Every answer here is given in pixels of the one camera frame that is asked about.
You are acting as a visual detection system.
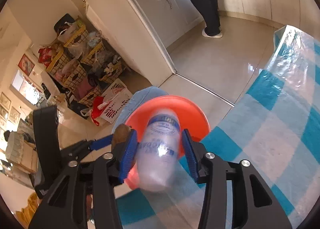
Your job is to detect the white laundry basket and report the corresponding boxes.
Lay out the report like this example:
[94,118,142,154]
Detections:
[90,78,132,126]

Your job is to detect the clear plastic bottle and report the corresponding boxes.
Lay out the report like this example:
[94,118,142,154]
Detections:
[136,108,181,192]

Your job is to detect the blue stool cushion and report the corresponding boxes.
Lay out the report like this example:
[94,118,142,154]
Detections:
[112,86,168,133]

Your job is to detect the white kitchen cabinets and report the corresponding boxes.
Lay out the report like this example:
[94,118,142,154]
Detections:
[137,0,319,47]

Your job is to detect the blue checkered tablecloth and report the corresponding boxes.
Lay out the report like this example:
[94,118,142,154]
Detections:
[117,26,319,228]

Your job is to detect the brown potato half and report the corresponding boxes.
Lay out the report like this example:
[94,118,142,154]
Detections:
[111,124,131,151]

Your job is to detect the yellow wire storage rack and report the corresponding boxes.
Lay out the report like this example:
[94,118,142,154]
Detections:
[38,14,126,107]

